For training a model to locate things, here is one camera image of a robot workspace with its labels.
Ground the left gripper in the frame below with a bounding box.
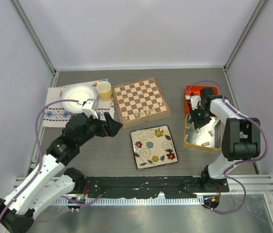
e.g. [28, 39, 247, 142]
[77, 112, 122, 146]

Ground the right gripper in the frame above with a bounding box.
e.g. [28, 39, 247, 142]
[189, 105, 212, 130]

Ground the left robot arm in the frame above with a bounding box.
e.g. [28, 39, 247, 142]
[0, 112, 123, 233]

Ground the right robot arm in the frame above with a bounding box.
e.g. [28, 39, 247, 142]
[185, 87, 260, 192]

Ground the gold metal tin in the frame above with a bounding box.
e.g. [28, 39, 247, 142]
[183, 114, 222, 152]

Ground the light piece lying tin bottom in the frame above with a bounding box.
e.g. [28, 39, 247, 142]
[201, 142, 210, 147]

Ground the orange plastic box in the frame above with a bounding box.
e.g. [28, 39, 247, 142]
[184, 84, 218, 116]

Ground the wooden chessboard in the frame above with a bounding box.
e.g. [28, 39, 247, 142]
[112, 76, 171, 127]

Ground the yellow mug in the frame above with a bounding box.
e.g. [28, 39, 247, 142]
[96, 81, 112, 101]

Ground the floral square plate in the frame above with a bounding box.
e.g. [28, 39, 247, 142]
[130, 125, 178, 170]

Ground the white round bowl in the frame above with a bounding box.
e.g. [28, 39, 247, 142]
[61, 84, 97, 114]

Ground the patterned placemat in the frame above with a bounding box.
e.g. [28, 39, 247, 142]
[43, 79, 115, 128]

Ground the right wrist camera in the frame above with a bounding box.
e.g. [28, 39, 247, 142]
[185, 95, 201, 111]

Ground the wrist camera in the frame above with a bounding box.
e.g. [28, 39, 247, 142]
[82, 99, 98, 119]
[185, 95, 201, 111]

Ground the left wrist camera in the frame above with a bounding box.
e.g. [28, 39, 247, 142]
[82, 99, 98, 119]

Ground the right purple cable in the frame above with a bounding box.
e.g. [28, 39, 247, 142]
[186, 80, 270, 215]

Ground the purple cable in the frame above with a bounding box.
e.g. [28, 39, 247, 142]
[186, 80, 270, 215]
[0, 99, 86, 233]

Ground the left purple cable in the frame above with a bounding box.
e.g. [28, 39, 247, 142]
[0, 99, 86, 233]

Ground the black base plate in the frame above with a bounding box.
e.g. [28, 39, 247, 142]
[53, 175, 230, 199]

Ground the white slotted cable duct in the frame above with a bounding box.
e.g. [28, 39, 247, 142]
[53, 196, 205, 206]

